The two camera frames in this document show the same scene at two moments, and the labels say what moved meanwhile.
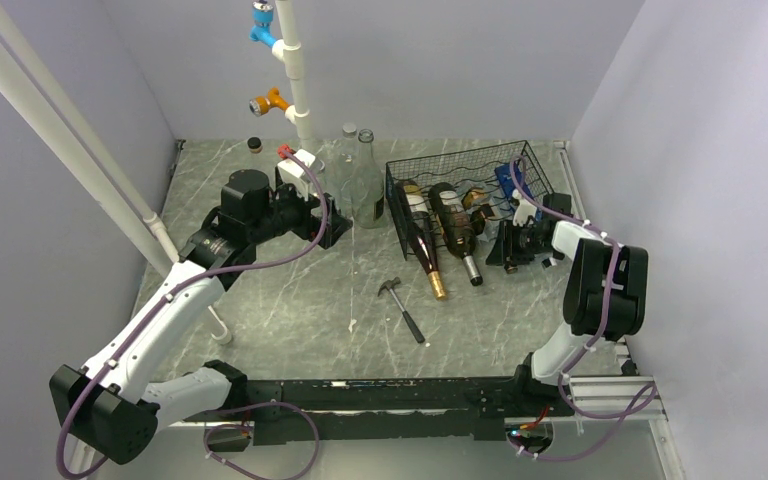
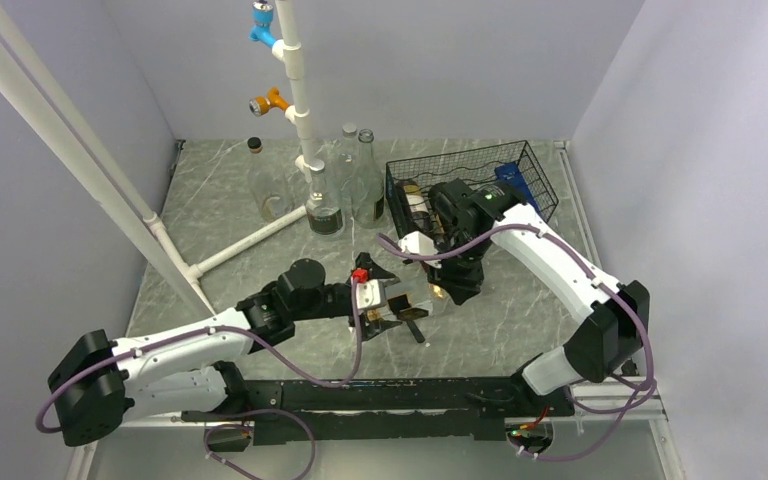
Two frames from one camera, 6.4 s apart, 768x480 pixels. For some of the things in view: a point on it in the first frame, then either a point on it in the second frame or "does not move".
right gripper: x=525 y=258 to x=462 y=286
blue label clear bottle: x=507 y=187 does not move
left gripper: x=311 y=226 to x=373 y=326
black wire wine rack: x=442 y=200 does not move
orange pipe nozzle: x=258 y=106 does not move
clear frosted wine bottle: x=367 y=186 does not move
